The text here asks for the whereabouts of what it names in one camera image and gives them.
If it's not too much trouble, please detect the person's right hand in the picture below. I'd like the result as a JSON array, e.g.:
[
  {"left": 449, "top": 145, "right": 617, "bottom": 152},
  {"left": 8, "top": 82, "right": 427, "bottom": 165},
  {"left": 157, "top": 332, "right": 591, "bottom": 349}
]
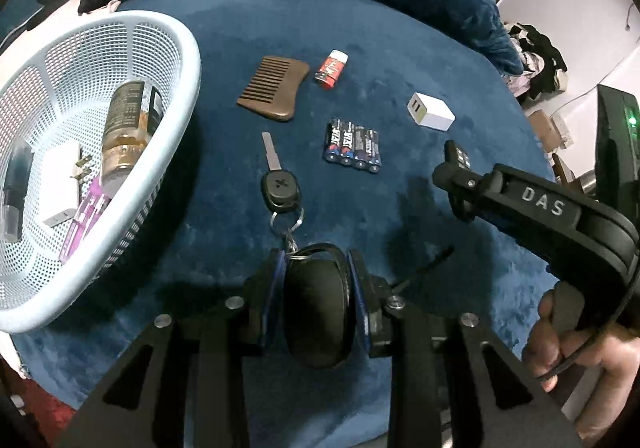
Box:
[{"left": 523, "top": 290, "right": 639, "bottom": 447}]

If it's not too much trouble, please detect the pack of blue batteries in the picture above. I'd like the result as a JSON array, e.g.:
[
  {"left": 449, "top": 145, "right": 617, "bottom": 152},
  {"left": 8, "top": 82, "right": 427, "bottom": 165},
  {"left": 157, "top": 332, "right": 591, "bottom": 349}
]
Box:
[{"left": 323, "top": 118, "right": 382, "bottom": 174}]

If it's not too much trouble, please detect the brown wooden comb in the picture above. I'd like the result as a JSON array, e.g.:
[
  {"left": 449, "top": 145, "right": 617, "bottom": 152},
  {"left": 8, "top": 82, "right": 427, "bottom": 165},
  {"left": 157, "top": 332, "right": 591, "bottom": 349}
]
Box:
[{"left": 236, "top": 56, "right": 310, "bottom": 122}]

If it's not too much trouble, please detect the amber perfume bottle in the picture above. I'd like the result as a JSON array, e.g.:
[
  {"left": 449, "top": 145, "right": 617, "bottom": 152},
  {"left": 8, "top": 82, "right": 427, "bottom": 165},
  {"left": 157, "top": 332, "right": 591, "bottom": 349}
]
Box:
[{"left": 100, "top": 78, "right": 164, "bottom": 198}]

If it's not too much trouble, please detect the black key with fob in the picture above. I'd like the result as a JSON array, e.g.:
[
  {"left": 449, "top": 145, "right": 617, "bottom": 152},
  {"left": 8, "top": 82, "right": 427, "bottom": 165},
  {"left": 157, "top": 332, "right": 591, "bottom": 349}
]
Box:
[{"left": 260, "top": 132, "right": 356, "bottom": 370}]

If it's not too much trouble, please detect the grey spray bottle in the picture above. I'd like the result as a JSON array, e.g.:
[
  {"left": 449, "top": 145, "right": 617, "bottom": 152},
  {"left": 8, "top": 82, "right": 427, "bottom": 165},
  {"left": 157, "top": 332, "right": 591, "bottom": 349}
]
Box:
[{"left": 1, "top": 138, "right": 34, "bottom": 243}]

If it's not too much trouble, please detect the purple lighter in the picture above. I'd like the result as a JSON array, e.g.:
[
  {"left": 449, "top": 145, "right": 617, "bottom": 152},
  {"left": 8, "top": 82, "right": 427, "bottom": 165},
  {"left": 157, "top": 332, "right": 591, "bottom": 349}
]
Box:
[{"left": 58, "top": 176, "right": 111, "bottom": 264}]

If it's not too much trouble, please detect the cardboard box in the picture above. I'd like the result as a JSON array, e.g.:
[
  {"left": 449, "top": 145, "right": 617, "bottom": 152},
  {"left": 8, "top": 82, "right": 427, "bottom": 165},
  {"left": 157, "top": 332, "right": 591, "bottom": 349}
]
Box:
[{"left": 528, "top": 110, "right": 563, "bottom": 153}]

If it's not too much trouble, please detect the red white lighter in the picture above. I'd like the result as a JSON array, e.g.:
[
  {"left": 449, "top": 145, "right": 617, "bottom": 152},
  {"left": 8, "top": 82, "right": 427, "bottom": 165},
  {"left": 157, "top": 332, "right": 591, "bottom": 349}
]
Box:
[{"left": 314, "top": 49, "right": 348, "bottom": 90}]

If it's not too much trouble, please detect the black car remote fob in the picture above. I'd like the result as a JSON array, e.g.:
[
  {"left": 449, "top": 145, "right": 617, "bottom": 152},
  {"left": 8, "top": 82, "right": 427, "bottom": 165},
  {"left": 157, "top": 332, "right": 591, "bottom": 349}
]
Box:
[{"left": 444, "top": 139, "right": 474, "bottom": 223}]

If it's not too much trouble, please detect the white usb charger cube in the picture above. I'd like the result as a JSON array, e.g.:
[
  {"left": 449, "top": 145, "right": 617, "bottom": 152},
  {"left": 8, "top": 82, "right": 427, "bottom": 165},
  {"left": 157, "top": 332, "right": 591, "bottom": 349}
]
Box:
[{"left": 407, "top": 93, "right": 456, "bottom": 132}]

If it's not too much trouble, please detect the pile of clothes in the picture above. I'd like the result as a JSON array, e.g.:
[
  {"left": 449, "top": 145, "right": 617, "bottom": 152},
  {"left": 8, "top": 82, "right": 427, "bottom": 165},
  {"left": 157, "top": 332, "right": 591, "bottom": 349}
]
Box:
[{"left": 503, "top": 22, "right": 568, "bottom": 104}]

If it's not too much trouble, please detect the light blue plastic basket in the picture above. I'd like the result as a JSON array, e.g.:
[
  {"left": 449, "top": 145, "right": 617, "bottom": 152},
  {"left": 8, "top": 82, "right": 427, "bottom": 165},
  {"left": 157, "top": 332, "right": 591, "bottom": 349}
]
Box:
[{"left": 1, "top": 10, "right": 201, "bottom": 334}]

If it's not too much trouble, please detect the white charger in basket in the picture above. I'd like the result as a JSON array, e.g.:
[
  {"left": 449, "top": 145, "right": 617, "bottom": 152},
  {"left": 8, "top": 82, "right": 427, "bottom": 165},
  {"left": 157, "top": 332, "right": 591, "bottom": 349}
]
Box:
[{"left": 38, "top": 140, "right": 92, "bottom": 228}]

